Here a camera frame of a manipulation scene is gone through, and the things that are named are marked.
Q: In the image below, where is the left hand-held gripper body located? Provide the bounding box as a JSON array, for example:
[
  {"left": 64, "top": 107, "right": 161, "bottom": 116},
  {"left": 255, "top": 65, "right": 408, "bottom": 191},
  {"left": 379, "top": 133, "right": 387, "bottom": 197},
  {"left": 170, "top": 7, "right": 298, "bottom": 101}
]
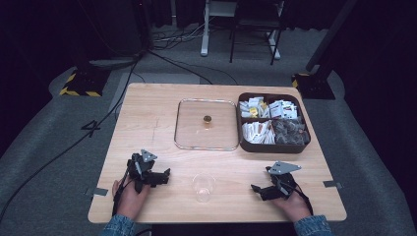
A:
[{"left": 126, "top": 148, "right": 158, "bottom": 195}]

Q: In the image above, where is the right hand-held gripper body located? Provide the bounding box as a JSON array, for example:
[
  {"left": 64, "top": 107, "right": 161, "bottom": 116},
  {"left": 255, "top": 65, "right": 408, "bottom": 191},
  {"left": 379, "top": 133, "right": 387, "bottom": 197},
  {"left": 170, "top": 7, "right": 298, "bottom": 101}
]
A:
[{"left": 265, "top": 160, "right": 303, "bottom": 200}]

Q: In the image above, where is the person's right hand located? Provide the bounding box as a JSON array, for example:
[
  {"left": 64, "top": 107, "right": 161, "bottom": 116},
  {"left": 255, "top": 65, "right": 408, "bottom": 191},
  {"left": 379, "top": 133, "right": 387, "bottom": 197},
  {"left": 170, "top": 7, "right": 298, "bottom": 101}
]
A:
[{"left": 272, "top": 191, "right": 313, "bottom": 224}]

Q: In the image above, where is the person's left hand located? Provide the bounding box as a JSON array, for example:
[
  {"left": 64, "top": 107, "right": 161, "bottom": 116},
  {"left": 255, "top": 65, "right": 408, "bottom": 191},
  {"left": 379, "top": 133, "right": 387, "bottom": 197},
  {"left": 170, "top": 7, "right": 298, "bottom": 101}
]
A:
[{"left": 111, "top": 176, "right": 151, "bottom": 220}]

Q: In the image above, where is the brown compartment box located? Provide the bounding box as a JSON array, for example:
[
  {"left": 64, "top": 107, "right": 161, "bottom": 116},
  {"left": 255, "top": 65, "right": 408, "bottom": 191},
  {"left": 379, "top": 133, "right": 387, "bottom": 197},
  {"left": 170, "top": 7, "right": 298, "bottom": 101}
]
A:
[{"left": 236, "top": 91, "right": 312, "bottom": 154}]

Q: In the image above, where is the clear glass cup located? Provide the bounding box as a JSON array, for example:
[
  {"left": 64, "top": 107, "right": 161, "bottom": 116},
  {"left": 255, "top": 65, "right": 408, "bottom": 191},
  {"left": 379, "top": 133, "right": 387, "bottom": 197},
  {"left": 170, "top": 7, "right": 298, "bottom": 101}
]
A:
[{"left": 191, "top": 173, "right": 217, "bottom": 204}]

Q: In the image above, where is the pile of dark tea bags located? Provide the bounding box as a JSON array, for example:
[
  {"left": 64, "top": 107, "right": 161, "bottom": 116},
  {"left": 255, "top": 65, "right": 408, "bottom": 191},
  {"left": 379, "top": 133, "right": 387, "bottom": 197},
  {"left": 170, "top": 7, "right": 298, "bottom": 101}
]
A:
[{"left": 271, "top": 117, "right": 311, "bottom": 146}]

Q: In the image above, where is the pile of white stick sachets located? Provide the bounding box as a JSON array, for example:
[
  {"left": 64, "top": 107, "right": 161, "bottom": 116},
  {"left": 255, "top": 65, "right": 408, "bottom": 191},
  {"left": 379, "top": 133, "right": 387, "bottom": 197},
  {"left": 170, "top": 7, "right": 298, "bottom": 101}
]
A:
[{"left": 241, "top": 119, "right": 277, "bottom": 146}]

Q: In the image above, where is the clear glass lid gold knob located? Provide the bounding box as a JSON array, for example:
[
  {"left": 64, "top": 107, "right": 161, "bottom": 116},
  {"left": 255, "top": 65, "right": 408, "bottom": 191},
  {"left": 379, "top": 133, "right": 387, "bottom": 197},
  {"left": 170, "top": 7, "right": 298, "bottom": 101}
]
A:
[{"left": 173, "top": 97, "right": 241, "bottom": 152}]

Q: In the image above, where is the pile of white red packets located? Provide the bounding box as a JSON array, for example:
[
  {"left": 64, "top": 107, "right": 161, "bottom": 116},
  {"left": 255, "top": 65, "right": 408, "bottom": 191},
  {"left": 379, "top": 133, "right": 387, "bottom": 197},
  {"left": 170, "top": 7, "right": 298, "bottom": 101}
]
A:
[{"left": 268, "top": 99, "right": 299, "bottom": 120}]

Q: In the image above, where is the pile of white yellow packets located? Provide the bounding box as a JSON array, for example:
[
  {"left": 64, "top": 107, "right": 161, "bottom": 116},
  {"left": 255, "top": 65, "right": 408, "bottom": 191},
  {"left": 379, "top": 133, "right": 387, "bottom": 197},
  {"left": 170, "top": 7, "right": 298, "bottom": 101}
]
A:
[{"left": 238, "top": 95, "right": 270, "bottom": 119}]

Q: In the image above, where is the black yellow striped stand base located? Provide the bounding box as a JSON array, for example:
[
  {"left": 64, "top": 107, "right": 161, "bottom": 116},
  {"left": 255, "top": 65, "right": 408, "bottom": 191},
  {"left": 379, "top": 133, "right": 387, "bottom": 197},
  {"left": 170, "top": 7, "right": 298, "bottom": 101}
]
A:
[
  {"left": 291, "top": 72, "right": 337, "bottom": 100},
  {"left": 59, "top": 67, "right": 111, "bottom": 98}
]

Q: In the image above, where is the grey slanted pole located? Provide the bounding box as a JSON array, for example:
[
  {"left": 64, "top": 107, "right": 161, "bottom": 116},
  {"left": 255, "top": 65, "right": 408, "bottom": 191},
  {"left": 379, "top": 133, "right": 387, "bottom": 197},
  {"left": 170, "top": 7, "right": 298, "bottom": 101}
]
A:
[{"left": 305, "top": 0, "right": 359, "bottom": 73}]

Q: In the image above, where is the black chair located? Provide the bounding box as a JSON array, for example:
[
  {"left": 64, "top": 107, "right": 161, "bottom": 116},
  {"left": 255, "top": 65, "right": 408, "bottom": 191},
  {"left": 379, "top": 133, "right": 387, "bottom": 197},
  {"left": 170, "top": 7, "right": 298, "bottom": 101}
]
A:
[{"left": 228, "top": 0, "right": 285, "bottom": 66}]

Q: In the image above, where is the right hand-held gripper cable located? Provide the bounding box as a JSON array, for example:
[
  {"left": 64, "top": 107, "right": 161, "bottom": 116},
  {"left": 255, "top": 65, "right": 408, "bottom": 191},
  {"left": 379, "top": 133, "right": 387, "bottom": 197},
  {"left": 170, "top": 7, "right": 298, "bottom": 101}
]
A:
[{"left": 286, "top": 181, "right": 315, "bottom": 216}]

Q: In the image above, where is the hand-held gripper cable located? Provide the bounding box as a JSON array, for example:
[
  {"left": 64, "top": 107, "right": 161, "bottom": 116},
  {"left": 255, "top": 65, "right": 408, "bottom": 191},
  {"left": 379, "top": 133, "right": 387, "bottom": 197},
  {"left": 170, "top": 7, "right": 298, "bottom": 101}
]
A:
[
  {"left": 286, "top": 181, "right": 315, "bottom": 216},
  {"left": 111, "top": 166, "right": 132, "bottom": 217}
]

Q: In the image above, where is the left hand-held gripper cable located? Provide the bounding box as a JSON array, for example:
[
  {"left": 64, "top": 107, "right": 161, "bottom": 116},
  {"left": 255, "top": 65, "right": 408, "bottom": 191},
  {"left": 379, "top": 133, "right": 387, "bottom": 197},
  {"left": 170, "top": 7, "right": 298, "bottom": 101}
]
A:
[{"left": 111, "top": 166, "right": 132, "bottom": 217}]

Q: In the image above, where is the long black floor cable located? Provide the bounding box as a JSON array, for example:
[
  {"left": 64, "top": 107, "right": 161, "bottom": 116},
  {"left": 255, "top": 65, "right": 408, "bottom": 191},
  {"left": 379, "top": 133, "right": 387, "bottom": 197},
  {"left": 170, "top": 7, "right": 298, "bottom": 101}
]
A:
[{"left": 0, "top": 48, "right": 149, "bottom": 224}]

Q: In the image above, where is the bundle of floor cables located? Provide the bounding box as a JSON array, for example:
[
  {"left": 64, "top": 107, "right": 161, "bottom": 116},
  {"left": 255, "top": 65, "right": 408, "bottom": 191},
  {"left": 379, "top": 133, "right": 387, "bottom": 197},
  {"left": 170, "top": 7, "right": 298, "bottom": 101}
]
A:
[{"left": 151, "top": 23, "right": 205, "bottom": 51}]

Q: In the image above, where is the white desk frame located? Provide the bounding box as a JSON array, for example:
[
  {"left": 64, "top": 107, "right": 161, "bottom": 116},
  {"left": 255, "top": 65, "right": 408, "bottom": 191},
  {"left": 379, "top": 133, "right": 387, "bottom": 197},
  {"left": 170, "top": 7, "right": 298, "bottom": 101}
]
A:
[{"left": 200, "top": 0, "right": 285, "bottom": 61}]

